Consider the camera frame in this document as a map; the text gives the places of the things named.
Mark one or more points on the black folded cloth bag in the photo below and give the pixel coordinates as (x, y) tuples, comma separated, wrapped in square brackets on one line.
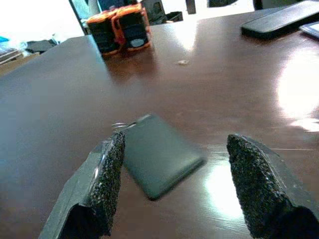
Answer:
[(41, 46)]

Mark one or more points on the orange and black battery box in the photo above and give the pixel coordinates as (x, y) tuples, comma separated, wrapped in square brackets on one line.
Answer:
[(133, 27), (103, 35)]

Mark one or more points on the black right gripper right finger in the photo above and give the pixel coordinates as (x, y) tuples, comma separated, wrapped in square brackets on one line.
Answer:
[(259, 186)]

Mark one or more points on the black key pouch with keys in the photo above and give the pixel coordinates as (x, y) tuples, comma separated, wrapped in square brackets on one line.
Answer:
[(159, 154)]

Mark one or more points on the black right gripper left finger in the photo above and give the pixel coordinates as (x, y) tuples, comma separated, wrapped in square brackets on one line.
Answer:
[(99, 186)]

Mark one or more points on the small white-framed tablet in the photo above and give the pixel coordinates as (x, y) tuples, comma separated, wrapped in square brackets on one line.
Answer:
[(311, 28)]

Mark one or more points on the open black suitcase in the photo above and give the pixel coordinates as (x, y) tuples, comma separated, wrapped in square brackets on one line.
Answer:
[(162, 12)]

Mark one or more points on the black phone case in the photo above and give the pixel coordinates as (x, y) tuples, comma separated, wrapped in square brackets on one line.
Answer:
[(279, 21)]

